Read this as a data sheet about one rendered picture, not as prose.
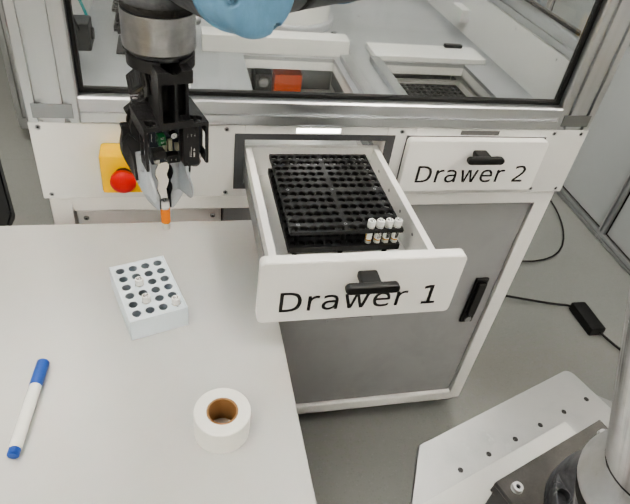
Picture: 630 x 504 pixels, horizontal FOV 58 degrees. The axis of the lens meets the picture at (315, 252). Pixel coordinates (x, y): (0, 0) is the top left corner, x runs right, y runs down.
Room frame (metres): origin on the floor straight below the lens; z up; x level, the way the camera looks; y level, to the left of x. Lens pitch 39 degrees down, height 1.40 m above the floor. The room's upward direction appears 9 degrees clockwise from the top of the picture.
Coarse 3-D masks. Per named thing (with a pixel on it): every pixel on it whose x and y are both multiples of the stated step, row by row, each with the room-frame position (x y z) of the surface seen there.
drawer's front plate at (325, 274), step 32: (288, 256) 0.56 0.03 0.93; (320, 256) 0.57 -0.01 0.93; (352, 256) 0.58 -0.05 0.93; (384, 256) 0.59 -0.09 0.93; (416, 256) 0.60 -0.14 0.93; (448, 256) 0.62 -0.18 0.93; (288, 288) 0.55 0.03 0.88; (320, 288) 0.56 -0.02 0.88; (416, 288) 0.61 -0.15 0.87; (448, 288) 0.62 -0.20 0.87; (288, 320) 0.55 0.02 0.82
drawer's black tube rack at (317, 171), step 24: (288, 168) 0.83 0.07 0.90; (312, 168) 0.84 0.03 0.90; (336, 168) 0.86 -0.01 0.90; (360, 168) 0.87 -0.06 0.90; (288, 192) 0.75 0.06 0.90; (312, 192) 0.76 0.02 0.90; (336, 192) 0.78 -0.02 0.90; (360, 192) 0.79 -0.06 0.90; (384, 192) 0.80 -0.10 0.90; (288, 216) 0.69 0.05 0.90; (312, 216) 0.70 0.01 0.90; (336, 216) 0.71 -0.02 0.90; (360, 216) 0.72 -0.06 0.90; (384, 216) 0.73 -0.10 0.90; (288, 240) 0.67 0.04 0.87; (312, 240) 0.68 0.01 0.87; (336, 240) 0.69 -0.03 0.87; (360, 240) 0.70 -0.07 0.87
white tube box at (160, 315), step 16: (160, 256) 0.67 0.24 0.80; (112, 272) 0.61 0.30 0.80; (128, 272) 0.62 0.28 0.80; (144, 272) 0.62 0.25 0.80; (160, 272) 0.64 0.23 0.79; (128, 288) 0.59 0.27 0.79; (144, 288) 0.59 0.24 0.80; (160, 288) 0.60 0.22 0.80; (176, 288) 0.60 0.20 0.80; (128, 304) 0.55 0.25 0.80; (144, 304) 0.56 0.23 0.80; (160, 304) 0.56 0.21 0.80; (128, 320) 0.53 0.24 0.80; (144, 320) 0.53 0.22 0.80; (160, 320) 0.54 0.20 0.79; (176, 320) 0.56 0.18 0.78; (144, 336) 0.53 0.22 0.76
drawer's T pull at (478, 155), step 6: (474, 150) 0.98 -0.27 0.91; (480, 150) 0.98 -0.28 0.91; (474, 156) 0.95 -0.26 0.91; (480, 156) 0.95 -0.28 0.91; (486, 156) 0.96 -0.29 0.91; (492, 156) 0.96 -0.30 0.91; (498, 156) 0.96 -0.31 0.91; (468, 162) 0.94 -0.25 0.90; (474, 162) 0.94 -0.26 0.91; (480, 162) 0.94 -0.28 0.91; (486, 162) 0.95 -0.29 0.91; (492, 162) 0.95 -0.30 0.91; (498, 162) 0.95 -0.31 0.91
